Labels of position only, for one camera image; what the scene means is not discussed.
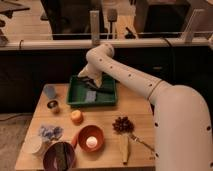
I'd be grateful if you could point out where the white horizontal rail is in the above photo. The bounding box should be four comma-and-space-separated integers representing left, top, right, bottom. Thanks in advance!
0, 37, 212, 51

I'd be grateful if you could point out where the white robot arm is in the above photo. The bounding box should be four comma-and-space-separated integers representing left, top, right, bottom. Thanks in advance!
79, 43, 213, 171

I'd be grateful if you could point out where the green plastic tray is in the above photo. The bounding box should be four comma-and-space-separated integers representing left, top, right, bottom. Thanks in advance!
67, 75, 117, 108

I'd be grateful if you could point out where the black brush in tray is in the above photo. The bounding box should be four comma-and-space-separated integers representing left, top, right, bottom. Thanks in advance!
80, 77, 113, 94

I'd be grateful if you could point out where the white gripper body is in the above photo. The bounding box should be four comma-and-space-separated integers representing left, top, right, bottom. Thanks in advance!
78, 64, 102, 88

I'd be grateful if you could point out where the white egg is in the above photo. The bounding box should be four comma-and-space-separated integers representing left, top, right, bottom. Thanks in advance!
86, 136, 98, 148

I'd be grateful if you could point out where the blue-grey sponge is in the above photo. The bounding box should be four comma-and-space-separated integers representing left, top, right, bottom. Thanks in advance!
85, 91, 96, 102

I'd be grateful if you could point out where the wooden board table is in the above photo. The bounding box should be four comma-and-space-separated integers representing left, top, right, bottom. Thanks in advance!
14, 83, 158, 171

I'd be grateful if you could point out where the white cup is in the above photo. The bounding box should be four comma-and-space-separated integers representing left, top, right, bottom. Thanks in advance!
23, 136, 45, 156

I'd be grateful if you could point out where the wooden spatula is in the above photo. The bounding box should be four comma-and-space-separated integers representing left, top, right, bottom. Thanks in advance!
121, 135, 129, 165

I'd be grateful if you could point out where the blue crumpled cloth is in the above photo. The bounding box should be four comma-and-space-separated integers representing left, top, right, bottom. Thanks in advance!
38, 125, 63, 141

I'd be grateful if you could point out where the orange bowl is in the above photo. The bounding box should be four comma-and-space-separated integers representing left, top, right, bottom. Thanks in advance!
78, 125, 104, 153

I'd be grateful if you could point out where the dark grape bunch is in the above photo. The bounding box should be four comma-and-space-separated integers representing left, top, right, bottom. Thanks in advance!
112, 116, 134, 134

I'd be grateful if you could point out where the orange fruit toy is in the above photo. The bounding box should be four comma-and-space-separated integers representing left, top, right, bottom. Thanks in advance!
70, 110, 83, 124

